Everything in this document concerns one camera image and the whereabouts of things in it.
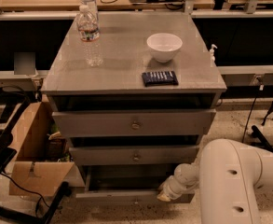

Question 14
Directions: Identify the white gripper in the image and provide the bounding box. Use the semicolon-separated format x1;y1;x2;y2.
157;163;199;203

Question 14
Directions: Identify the grey bottom drawer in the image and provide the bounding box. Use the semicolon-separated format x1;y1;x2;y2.
75;163;196;205

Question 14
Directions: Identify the grey drawer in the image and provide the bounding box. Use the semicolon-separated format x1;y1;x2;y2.
70;145;198;166
53;109;216;137
75;163;196;205

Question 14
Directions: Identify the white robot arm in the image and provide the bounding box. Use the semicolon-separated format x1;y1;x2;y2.
157;139;273;224

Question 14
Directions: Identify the grey middle drawer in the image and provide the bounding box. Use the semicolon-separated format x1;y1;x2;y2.
70;145;198;166

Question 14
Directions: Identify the grey top drawer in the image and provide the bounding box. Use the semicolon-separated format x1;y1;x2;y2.
53;109;216;137

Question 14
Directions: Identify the grey drawer cabinet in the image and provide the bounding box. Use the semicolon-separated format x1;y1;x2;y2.
40;11;227;203

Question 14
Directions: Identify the black stand base right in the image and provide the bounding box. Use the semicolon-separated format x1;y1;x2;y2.
252;125;273;153

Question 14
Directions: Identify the brown cardboard box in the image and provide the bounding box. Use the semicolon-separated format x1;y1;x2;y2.
10;102;84;197

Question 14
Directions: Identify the small white pump bottle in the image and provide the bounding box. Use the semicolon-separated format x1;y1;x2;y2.
209;44;218;63

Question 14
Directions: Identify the white bowl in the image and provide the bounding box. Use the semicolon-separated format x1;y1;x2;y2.
146;33;183;63

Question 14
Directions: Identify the clear front water bottle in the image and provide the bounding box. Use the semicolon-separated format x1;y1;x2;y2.
76;5;102;67

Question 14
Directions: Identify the black floor cable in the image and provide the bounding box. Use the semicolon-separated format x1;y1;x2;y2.
241;77;265;144

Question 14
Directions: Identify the black stand frame left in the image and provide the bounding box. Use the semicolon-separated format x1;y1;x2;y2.
0;85;71;224

